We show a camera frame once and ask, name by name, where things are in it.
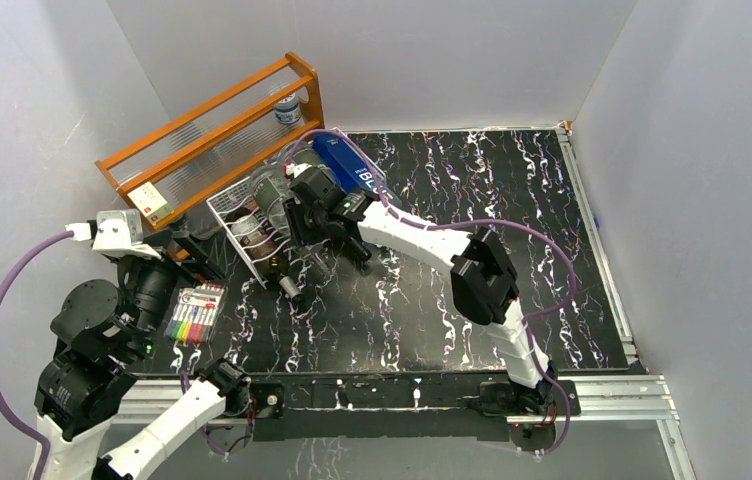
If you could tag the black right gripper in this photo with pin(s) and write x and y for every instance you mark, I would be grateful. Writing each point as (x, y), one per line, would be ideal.
(300, 235)

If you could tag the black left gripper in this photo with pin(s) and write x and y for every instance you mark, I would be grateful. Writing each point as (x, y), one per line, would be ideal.
(203, 264)

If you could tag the small clear glass bottle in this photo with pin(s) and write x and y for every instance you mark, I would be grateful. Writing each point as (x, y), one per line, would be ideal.
(315, 256)

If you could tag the dark green tall wine bottle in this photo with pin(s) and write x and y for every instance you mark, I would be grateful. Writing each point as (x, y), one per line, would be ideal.
(357, 251)

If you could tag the large clear bottle white cap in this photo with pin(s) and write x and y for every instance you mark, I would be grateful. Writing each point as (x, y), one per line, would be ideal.
(269, 185)

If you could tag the green wine bottle grey foil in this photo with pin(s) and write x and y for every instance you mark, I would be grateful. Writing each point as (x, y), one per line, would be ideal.
(267, 256)

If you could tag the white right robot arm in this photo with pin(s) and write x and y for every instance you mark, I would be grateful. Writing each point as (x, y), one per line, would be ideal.
(482, 277)

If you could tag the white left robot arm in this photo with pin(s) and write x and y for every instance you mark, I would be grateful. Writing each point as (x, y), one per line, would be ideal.
(102, 329)

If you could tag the orange wooden shelf rack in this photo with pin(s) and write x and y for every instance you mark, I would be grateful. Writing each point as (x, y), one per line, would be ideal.
(217, 143)

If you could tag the white green small box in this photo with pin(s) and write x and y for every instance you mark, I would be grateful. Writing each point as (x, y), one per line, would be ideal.
(151, 203)

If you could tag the pack of coloured markers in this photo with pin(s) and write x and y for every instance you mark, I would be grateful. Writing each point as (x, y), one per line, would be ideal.
(195, 314)

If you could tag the blue white round jar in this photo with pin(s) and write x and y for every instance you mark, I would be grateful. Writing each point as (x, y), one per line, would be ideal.
(287, 110)

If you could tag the white wire wine rack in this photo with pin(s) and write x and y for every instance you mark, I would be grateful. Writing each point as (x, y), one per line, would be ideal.
(315, 184)

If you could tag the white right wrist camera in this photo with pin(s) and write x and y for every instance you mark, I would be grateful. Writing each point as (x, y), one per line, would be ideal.
(294, 170)

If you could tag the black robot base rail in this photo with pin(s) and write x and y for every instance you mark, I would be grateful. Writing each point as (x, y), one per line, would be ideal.
(395, 405)

